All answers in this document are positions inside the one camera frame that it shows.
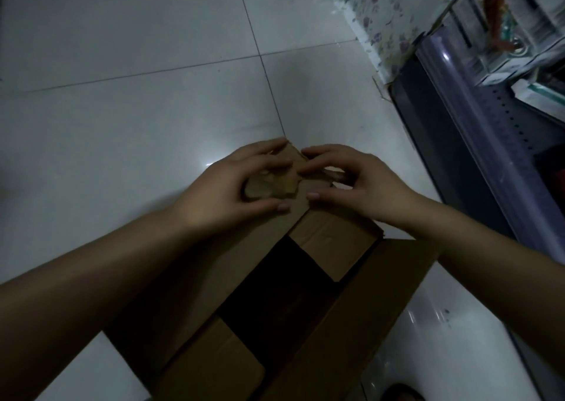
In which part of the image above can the person's right hand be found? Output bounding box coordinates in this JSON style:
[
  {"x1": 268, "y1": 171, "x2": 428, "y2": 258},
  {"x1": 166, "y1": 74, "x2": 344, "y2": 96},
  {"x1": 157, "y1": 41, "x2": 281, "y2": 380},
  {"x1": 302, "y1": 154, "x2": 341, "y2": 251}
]
[{"x1": 298, "y1": 143, "x2": 424, "y2": 233}]

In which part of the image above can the person's left hand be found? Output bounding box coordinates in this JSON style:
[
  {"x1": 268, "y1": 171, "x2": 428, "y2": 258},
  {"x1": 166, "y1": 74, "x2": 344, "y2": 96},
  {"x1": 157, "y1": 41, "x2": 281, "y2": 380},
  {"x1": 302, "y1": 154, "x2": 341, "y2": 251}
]
[{"x1": 176, "y1": 138, "x2": 294, "y2": 238}]

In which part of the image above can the brown cardboard box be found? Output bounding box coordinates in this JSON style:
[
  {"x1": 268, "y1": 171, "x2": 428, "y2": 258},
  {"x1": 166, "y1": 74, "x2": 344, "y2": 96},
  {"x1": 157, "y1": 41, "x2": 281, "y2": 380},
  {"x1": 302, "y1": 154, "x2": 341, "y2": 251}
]
[{"x1": 104, "y1": 142, "x2": 442, "y2": 401}]

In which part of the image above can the person's right forearm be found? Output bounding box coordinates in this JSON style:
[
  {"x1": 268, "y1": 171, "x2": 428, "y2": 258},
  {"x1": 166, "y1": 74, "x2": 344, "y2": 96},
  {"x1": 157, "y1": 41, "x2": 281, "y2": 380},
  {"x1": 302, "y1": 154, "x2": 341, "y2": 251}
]
[{"x1": 406, "y1": 195, "x2": 565, "y2": 369}]

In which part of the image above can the person's left forearm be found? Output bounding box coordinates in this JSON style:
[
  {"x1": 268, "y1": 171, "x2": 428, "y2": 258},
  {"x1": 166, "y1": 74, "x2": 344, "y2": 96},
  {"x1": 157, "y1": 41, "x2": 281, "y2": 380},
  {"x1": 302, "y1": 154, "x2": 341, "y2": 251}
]
[{"x1": 0, "y1": 206, "x2": 200, "y2": 401}]

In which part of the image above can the white teal box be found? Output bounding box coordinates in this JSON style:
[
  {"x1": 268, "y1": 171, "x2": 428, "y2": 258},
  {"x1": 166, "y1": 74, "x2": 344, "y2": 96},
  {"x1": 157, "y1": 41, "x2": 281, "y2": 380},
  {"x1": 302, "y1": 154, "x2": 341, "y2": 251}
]
[{"x1": 511, "y1": 78, "x2": 565, "y2": 124}]

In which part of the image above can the orange packaged item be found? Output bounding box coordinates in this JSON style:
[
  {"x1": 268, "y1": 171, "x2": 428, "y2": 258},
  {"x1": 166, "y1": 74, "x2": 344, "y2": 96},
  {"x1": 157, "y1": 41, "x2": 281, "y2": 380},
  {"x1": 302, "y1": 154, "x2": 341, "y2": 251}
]
[{"x1": 482, "y1": 0, "x2": 516, "y2": 54}]

